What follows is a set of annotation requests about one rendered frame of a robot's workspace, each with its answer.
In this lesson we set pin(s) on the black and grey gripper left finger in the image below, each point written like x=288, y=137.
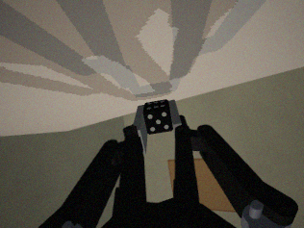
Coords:
x=88, y=199

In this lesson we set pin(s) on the black die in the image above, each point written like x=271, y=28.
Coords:
x=157, y=117

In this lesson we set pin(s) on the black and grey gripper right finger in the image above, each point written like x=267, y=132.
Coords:
x=258, y=204

